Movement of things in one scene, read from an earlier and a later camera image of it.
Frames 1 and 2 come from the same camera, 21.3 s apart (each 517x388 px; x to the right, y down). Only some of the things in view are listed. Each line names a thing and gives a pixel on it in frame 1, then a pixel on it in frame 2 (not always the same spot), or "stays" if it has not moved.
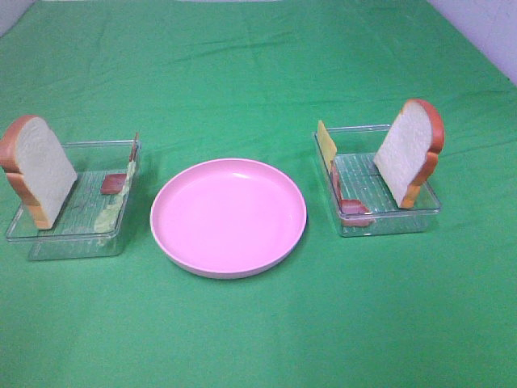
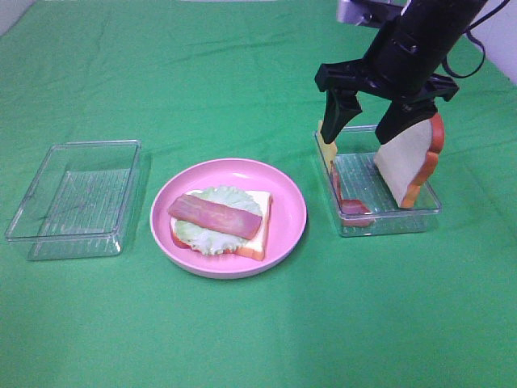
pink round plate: [228, 218] stays
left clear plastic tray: [72, 235] stays
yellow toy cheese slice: [327, 146] stays
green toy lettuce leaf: [108, 224] to [208, 242]
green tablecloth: [204, 80] stays
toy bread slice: [39, 171] to [255, 246]
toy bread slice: [409, 155] stays
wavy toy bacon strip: [353, 212] stays
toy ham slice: [114, 183] to [214, 216]
